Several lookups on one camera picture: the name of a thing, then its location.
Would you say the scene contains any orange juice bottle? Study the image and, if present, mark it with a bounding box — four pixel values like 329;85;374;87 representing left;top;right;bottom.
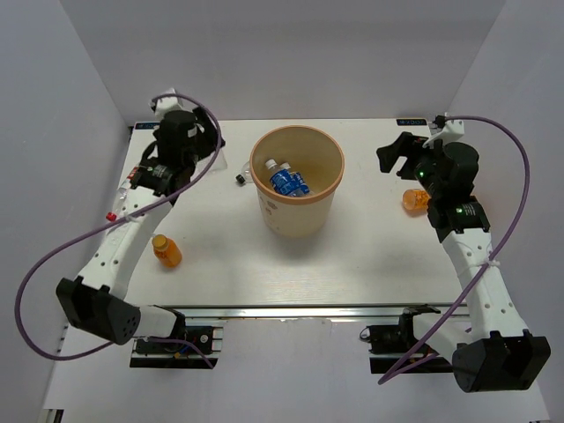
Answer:
402;189;430;214
152;234;182;268

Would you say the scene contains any clear bottle black cap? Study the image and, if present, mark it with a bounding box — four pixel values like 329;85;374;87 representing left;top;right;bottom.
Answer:
235;162;253;186

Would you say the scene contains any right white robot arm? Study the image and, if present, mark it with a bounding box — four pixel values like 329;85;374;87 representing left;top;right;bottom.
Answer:
376;132;551;392

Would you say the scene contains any long red label bottle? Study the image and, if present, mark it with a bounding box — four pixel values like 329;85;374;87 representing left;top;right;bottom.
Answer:
106;166;138;222

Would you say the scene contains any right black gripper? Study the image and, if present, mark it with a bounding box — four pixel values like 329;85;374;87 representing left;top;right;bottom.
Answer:
376;132;449;198

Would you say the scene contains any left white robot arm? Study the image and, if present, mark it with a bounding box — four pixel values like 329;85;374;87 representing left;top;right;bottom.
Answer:
56;107;224;352

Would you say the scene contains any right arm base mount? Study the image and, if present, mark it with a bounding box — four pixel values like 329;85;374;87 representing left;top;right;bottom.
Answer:
359;305;452;375

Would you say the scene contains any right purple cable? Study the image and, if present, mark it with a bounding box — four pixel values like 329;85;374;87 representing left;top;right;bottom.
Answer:
377;115;530;385

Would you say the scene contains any beige plastic bin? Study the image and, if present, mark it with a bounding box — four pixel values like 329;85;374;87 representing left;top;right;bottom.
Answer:
249;125;345;238

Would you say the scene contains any blue label bottle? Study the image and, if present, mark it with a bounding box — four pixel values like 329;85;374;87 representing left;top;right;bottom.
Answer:
265;160;311;197

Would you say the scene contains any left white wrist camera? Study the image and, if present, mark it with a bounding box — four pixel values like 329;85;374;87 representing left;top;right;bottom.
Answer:
150;88;184;121

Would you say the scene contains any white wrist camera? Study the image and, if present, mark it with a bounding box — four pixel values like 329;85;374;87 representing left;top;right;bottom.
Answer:
150;88;184;121
423;115;465;148

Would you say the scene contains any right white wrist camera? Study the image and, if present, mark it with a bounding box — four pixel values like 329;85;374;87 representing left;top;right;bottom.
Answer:
423;115;465;148

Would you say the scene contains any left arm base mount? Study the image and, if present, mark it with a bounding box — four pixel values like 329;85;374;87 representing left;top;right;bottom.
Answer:
130;317;225;370

